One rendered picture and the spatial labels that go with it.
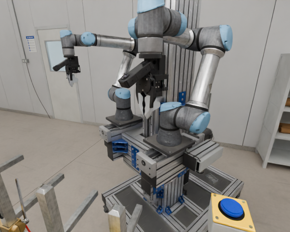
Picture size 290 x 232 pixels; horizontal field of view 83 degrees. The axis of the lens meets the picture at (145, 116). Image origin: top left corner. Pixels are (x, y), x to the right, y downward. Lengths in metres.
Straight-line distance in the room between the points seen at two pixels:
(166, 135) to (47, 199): 0.60
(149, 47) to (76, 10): 3.40
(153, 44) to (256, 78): 2.56
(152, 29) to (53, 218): 0.66
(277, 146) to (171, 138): 2.61
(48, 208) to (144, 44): 0.58
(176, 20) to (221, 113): 2.54
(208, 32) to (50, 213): 0.97
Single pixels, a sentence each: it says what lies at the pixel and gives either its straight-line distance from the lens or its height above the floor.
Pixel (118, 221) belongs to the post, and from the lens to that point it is 0.50.
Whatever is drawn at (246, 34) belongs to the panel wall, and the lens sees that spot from 2.93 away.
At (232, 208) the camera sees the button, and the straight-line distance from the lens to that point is 0.40.
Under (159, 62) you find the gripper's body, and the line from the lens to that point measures 0.54.
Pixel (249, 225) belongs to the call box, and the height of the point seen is 1.22.
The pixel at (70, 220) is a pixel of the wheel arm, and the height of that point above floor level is 0.84.
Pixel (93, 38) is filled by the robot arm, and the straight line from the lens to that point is 1.15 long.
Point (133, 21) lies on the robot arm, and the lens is 0.70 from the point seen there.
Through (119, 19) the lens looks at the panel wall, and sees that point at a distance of 3.32.
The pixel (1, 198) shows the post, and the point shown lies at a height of 1.01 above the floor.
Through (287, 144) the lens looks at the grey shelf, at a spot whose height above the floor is 0.22.
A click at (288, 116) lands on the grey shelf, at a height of 0.68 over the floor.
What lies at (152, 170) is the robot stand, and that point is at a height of 0.96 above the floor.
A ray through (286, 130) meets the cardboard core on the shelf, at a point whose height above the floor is 0.57.
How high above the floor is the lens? 1.51
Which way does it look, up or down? 20 degrees down
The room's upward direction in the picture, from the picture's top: straight up
